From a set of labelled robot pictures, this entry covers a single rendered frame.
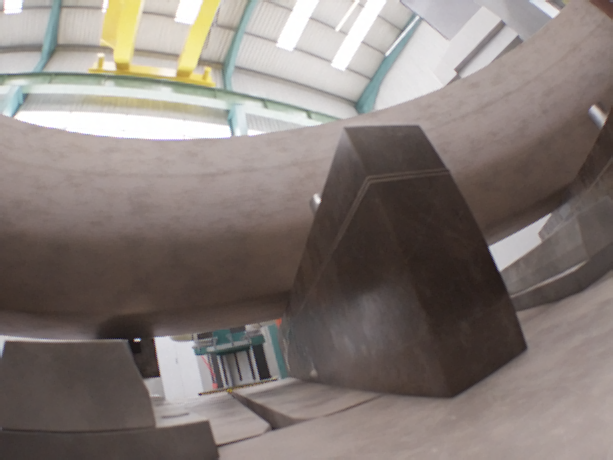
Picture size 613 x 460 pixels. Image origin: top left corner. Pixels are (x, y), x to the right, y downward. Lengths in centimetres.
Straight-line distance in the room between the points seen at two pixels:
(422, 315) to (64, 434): 40
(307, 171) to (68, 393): 138
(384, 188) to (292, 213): 101
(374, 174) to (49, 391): 46
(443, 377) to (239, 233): 109
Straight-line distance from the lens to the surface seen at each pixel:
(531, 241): 396
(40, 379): 36
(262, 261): 123
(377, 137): 43
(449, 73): 322
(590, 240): 74
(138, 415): 34
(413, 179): 40
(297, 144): 162
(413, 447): 24
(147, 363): 164
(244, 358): 287
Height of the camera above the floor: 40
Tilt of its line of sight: 25 degrees up
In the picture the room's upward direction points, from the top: 17 degrees counter-clockwise
